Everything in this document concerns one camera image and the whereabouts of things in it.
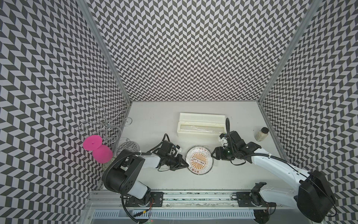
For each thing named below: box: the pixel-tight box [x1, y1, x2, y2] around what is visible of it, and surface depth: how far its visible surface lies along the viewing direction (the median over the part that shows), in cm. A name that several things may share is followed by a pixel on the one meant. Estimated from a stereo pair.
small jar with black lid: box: [254, 126, 269, 142], surface depth 91 cm
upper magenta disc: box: [82, 134, 103, 152], surface depth 60 cm
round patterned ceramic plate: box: [185, 145, 214, 175], surface depth 87 cm
